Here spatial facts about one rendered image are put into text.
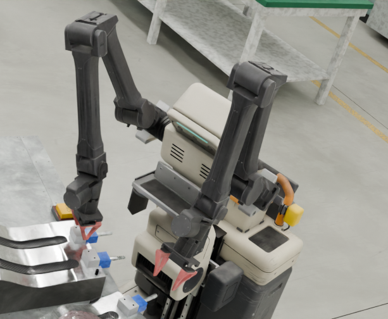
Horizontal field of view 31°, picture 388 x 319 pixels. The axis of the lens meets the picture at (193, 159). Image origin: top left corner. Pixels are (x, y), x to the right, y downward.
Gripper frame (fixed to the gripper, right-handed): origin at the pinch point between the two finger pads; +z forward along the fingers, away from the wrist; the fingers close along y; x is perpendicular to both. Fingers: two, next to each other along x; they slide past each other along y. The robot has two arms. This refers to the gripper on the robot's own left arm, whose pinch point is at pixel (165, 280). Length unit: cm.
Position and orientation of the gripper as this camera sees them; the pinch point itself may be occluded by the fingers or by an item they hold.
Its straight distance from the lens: 194.6
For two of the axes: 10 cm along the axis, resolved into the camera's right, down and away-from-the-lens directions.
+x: 4.3, 1.3, 8.9
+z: -5.0, 8.5, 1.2
